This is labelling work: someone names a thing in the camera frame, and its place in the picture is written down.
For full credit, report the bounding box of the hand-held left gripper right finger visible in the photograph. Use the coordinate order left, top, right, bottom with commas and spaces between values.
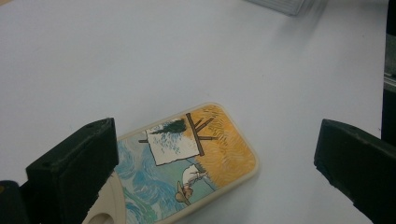
313, 118, 396, 224

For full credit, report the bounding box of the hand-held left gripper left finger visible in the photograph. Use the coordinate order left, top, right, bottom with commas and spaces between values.
25, 117, 120, 224

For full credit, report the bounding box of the clear plastic container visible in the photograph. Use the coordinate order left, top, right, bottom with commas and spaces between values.
244, 0, 316, 17

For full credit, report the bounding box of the painted print phone case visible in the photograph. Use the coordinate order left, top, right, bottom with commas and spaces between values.
81, 102, 260, 224

